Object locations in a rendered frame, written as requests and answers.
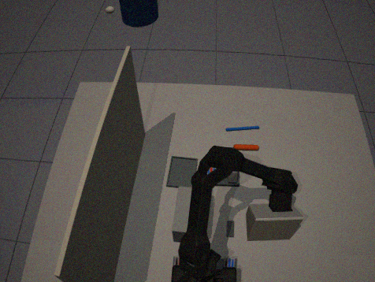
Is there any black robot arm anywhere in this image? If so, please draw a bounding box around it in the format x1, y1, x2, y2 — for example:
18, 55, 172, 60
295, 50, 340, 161
177, 146, 298, 282

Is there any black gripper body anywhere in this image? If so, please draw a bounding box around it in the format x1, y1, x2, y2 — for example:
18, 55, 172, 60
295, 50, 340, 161
171, 265, 237, 282

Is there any orange-handled screwdriver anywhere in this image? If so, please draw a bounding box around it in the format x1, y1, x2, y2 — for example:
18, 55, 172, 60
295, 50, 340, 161
219, 144, 258, 150

